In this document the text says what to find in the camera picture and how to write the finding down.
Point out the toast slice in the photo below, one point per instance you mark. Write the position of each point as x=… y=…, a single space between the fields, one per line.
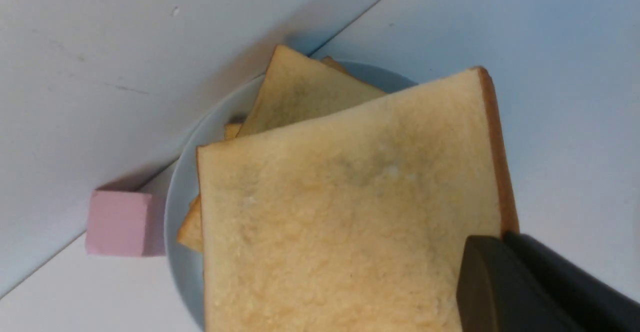
x=232 y=128
x=297 y=88
x=355 y=221
x=190 y=231

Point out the light blue bread plate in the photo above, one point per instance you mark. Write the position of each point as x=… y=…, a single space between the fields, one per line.
x=185 y=264

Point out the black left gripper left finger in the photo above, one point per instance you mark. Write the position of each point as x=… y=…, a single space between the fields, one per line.
x=496 y=293

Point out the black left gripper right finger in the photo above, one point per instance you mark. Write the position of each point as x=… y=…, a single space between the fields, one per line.
x=588 y=301

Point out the pink cube block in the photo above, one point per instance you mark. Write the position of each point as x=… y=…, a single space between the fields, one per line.
x=125 y=224

